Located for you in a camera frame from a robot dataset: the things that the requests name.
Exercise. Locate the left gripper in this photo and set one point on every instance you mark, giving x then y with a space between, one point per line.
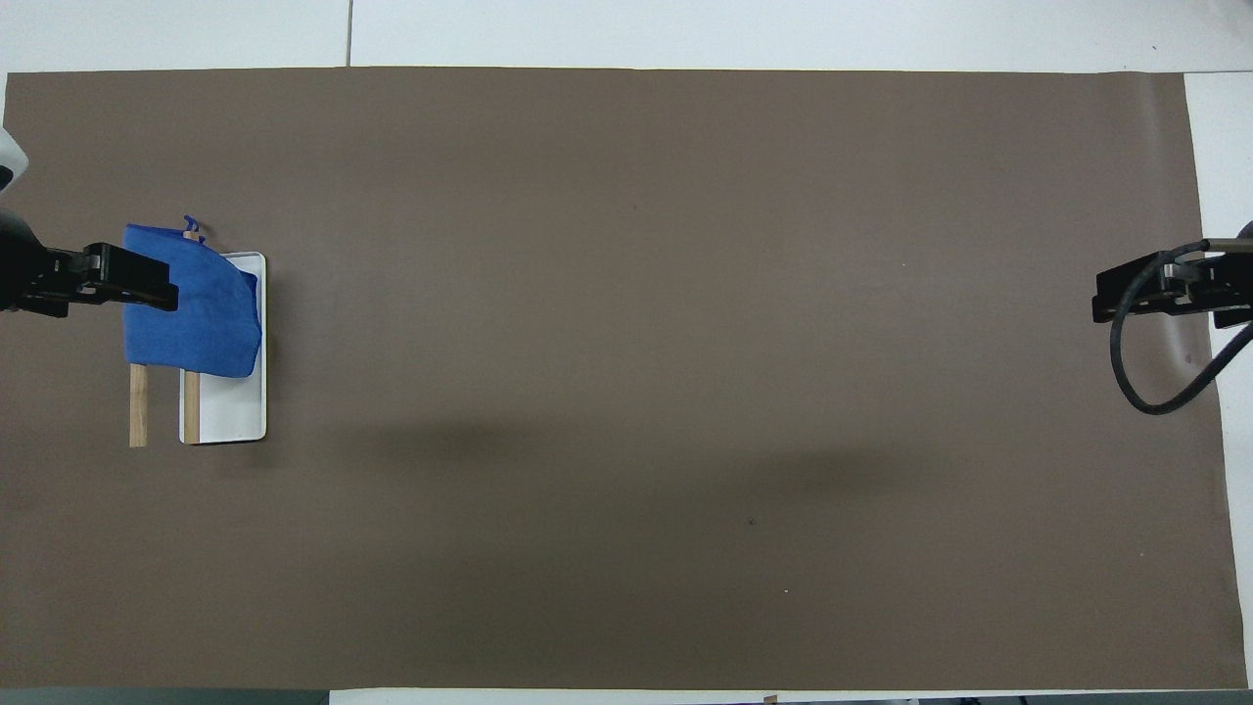
29 274

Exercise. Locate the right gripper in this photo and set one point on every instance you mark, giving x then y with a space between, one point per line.
1231 284

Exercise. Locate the blue towel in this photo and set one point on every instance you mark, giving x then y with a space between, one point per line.
210 313

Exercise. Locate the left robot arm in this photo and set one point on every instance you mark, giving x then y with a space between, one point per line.
8 157

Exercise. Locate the wooden towel rack white base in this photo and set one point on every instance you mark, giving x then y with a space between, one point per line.
230 406

